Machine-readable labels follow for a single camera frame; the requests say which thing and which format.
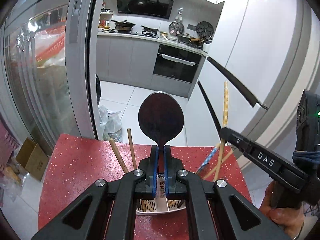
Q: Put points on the orange plastic basket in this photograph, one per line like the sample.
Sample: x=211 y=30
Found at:
x=50 y=47

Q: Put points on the sliding glass door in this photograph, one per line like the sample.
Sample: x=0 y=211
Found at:
x=82 y=55

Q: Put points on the person's right hand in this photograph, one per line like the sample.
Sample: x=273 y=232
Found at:
x=280 y=217

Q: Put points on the blue patterned chopstick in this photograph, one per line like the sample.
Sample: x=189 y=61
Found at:
x=211 y=155

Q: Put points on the clear plastic bag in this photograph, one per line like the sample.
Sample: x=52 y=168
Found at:
x=10 y=175
x=110 y=122

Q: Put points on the round grey pan lid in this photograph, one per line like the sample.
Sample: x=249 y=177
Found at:
x=175 y=28
x=204 y=28

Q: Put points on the stack of pink stools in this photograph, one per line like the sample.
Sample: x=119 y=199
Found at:
x=6 y=140

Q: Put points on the white refrigerator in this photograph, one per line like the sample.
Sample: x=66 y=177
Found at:
x=250 y=42

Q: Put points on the black frying pan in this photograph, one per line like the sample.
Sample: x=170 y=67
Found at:
x=150 y=28

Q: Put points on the black wok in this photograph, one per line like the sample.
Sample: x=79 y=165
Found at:
x=123 y=24

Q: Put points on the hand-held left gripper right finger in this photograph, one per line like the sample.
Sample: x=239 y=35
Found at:
x=167 y=170

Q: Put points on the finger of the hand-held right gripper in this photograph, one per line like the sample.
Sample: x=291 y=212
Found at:
x=262 y=157

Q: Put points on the wooden chopstick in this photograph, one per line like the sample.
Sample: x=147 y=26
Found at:
x=221 y=161
x=225 y=105
x=118 y=156
x=132 y=150

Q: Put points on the white wall hanger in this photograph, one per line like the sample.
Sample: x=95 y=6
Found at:
x=179 y=13

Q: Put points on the cardboard box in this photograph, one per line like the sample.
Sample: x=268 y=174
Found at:
x=32 y=157

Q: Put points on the black wall socket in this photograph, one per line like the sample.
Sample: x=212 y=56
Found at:
x=192 y=27

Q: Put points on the beige cutlery holder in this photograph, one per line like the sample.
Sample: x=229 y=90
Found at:
x=172 y=211

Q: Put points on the black range hood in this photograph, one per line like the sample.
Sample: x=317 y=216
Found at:
x=145 y=2

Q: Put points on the black built-in oven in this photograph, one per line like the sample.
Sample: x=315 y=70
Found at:
x=175 y=63

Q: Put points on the gas stove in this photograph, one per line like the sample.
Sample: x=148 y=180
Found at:
x=147 y=33

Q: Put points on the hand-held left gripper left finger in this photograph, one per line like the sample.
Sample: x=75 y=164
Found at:
x=155 y=170

